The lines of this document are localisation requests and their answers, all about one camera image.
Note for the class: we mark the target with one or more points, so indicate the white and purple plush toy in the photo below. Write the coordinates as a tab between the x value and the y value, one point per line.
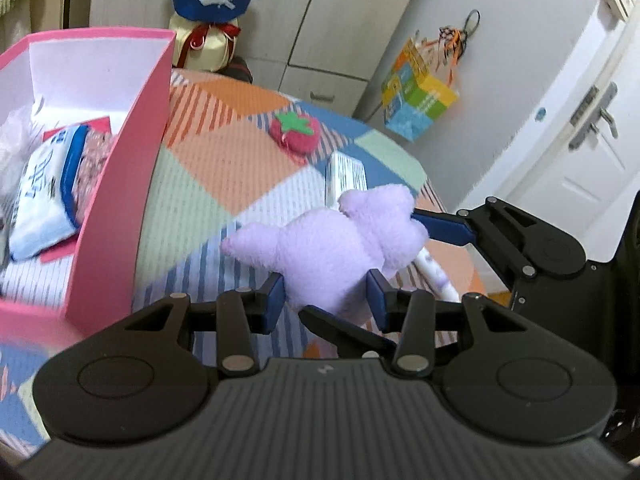
320	255

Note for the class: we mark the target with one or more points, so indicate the pink cardboard box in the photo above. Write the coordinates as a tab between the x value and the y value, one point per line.
125	185

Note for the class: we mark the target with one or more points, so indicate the blue and white tissue packet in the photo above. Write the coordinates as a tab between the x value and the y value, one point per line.
40	195

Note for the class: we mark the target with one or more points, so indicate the white wardrobe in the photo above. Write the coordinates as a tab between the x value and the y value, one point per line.
325	25

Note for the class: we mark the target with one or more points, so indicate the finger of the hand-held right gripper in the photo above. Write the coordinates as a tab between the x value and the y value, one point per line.
345	332
445	227

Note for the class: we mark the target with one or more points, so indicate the pink floral scrunchie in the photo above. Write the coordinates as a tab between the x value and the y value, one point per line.
97	160

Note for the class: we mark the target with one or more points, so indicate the small striped tissue packet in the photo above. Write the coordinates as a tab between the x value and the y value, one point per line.
345	177

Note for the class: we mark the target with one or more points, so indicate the colourful gift bag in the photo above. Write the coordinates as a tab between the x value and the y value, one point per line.
417	95

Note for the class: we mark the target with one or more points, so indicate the round blue sticker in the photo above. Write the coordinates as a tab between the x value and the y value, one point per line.
539	113

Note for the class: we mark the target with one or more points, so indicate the white door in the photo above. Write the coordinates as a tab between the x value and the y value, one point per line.
580	180

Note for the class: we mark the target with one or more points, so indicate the red card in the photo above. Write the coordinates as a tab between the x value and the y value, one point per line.
95	124

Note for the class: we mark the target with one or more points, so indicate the red strawberry plush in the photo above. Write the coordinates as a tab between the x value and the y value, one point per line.
295	132

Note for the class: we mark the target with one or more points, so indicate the small white tube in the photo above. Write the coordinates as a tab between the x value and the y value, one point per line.
440	277

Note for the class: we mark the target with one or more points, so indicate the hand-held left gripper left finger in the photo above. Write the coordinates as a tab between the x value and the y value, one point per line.
275	301

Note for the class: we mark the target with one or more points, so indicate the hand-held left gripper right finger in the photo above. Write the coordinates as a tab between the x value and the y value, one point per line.
376	300

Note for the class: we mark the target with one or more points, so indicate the white mesh bath sponge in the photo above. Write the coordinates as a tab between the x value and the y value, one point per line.
10	150

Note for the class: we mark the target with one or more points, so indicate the patchwork tablecloth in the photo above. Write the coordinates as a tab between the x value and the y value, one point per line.
210	170

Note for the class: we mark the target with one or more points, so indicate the blue wrapped flower bouquet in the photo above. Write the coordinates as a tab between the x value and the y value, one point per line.
220	0

